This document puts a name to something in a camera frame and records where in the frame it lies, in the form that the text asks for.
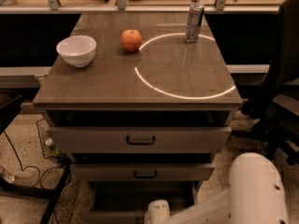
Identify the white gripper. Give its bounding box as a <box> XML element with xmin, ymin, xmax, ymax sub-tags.
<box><xmin>144</xmin><ymin>200</ymin><xmax>170</xmax><ymax>224</ymax></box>

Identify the grey bottom drawer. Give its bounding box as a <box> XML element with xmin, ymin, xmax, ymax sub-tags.
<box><xmin>80</xmin><ymin>181</ymin><xmax>197</xmax><ymax>224</ymax></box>

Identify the grey drawer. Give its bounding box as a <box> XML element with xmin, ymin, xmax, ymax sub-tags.
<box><xmin>49</xmin><ymin>127</ymin><xmax>231</xmax><ymax>154</ymax></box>
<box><xmin>80</xmin><ymin>181</ymin><xmax>197</xmax><ymax>224</ymax></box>
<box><xmin>71</xmin><ymin>163</ymin><xmax>214</xmax><ymax>182</ymax></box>

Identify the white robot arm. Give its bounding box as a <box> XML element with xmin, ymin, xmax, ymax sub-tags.
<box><xmin>144</xmin><ymin>152</ymin><xmax>289</xmax><ymax>224</ymax></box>

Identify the grey middle drawer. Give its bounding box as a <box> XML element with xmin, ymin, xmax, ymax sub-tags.
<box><xmin>71</xmin><ymin>163</ymin><xmax>214</xmax><ymax>182</ymax></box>

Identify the grey drawer cabinet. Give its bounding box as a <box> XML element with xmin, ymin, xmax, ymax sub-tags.
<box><xmin>32</xmin><ymin>12</ymin><xmax>244</xmax><ymax>189</ymax></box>

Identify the grey top drawer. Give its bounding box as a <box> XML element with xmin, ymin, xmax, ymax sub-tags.
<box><xmin>49</xmin><ymin>127</ymin><xmax>231</xmax><ymax>154</ymax></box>

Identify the black office chair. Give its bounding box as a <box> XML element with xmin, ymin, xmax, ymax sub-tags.
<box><xmin>232</xmin><ymin>0</ymin><xmax>299</xmax><ymax>165</ymax></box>

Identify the red apple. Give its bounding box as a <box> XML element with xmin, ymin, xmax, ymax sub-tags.
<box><xmin>121</xmin><ymin>29</ymin><xmax>142</xmax><ymax>52</ymax></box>

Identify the white ceramic bowl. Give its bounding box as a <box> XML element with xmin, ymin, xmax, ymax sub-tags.
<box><xmin>56</xmin><ymin>35</ymin><xmax>97</xmax><ymax>67</ymax></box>

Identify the black stand left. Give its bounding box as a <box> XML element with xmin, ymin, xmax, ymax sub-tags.
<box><xmin>0</xmin><ymin>89</ymin><xmax>72</xmax><ymax>224</ymax></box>

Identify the black floor cable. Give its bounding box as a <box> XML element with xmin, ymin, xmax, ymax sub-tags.
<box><xmin>3</xmin><ymin>130</ymin><xmax>72</xmax><ymax>189</ymax></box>

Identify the wire mesh basket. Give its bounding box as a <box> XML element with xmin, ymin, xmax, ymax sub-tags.
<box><xmin>36</xmin><ymin>119</ymin><xmax>69</xmax><ymax>167</ymax></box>

